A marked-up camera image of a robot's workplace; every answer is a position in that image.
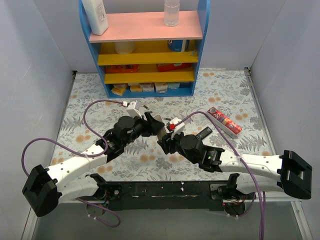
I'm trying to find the white plastic bottle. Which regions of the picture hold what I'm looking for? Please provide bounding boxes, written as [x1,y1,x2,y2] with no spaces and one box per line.
[82,0,109,36]

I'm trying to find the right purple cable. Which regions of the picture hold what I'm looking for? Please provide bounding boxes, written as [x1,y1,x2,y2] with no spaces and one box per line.
[178,111,267,240]

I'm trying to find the blue wooden shelf unit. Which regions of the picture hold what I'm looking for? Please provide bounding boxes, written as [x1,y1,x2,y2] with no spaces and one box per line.
[78,0,210,99]

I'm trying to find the purple cable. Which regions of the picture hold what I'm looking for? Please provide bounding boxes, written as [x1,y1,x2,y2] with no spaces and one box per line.
[178,111,267,240]
[21,99,126,228]

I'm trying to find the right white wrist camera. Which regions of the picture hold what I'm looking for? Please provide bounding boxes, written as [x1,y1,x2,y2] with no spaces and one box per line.
[167,117,185,140]

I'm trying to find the white air conditioner remote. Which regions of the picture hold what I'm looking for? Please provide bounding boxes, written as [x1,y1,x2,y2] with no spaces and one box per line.
[154,114,167,141]

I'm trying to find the yellow white small box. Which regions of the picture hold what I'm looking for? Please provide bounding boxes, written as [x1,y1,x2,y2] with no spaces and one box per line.
[130,84,143,93]

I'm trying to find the yellow red small box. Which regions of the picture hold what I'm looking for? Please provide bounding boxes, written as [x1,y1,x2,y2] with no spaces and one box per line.
[111,83,128,96]

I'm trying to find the teal white small box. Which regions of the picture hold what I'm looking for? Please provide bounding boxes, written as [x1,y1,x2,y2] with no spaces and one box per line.
[167,82,180,90]

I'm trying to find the red orange box right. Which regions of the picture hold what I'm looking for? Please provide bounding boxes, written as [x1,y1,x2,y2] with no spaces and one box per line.
[156,62,192,72]

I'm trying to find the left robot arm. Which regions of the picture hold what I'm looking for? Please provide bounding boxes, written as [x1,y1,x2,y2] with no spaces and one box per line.
[22,112,165,217]

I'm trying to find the floral patterned table mat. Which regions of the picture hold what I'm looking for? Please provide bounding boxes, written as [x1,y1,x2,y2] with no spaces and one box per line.
[51,69,274,182]

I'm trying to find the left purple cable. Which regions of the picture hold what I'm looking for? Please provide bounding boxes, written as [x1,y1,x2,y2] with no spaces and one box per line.
[21,99,126,228]

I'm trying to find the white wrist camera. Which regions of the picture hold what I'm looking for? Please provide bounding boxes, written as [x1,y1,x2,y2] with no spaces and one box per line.
[121,100,142,118]
[167,117,185,140]

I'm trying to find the red toothpaste box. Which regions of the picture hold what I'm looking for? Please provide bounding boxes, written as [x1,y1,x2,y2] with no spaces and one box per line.
[207,107,242,139]

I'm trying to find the clear plastic water bottle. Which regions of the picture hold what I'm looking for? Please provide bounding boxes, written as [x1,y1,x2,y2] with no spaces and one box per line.
[164,0,180,27]

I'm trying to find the black TV remote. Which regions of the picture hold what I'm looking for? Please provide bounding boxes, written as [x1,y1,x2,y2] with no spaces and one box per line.
[196,126,213,140]

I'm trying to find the white orange small carton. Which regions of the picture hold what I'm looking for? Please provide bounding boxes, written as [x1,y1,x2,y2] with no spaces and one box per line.
[154,82,168,94]

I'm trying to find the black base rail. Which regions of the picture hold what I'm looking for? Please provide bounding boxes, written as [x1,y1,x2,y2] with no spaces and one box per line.
[86,173,249,213]

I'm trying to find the orange box left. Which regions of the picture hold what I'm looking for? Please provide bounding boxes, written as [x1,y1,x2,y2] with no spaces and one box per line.
[105,64,140,74]

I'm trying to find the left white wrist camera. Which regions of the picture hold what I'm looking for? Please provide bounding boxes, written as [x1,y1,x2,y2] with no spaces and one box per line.
[121,100,142,118]

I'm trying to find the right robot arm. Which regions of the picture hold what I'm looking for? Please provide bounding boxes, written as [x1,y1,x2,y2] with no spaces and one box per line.
[157,132,313,200]

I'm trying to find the blue white round container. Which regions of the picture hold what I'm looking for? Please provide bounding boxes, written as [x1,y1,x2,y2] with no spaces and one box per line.
[167,39,190,53]

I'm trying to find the white cylindrical container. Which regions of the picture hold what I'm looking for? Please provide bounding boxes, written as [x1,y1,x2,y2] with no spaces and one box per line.
[114,41,136,55]

